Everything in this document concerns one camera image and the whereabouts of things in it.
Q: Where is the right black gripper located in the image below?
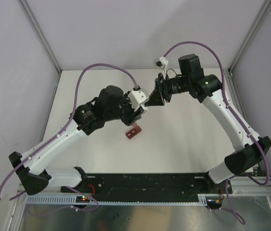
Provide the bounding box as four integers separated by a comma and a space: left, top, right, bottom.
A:
145, 73, 190, 107

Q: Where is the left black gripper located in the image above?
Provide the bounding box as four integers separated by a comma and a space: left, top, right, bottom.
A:
105, 91, 144, 126

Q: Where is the red pill organizer box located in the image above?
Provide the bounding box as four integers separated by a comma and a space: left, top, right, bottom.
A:
125, 123, 142, 140

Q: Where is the white pill bottle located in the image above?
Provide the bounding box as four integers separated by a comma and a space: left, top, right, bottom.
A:
142, 105, 148, 111

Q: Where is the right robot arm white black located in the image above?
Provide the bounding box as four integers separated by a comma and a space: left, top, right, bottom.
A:
146, 54, 271, 193

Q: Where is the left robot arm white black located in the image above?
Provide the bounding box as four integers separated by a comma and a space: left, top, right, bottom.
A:
9, 86, 148, 195

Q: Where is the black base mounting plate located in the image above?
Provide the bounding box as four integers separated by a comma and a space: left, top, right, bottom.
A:
61, 172, 234, 203

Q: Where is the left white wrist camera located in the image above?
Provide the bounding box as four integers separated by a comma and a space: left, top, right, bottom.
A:
127, 89, 149, 111

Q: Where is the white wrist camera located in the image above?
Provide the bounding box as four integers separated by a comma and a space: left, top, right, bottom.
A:
127, 89, 149, 111
154, 56, 169, 72

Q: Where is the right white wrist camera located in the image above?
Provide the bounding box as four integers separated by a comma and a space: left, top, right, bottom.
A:
154, 56, 169, 72

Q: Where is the grey slotted cable duct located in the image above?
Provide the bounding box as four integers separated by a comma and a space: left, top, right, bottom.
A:
26, 194, 224, 206

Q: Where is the left aluminium frame post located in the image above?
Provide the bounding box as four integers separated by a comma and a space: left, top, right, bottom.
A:
17, 0, 62, 74

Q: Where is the aluminium frame post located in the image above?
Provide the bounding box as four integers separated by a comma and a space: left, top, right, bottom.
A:
228, 0, 271, 73
17, 0, 62, 74

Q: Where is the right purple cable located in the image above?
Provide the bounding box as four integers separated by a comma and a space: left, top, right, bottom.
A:
164, 41, 271, 226

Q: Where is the right aluminium frame post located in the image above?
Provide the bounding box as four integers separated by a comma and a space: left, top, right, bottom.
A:
228, 0, 271, 73

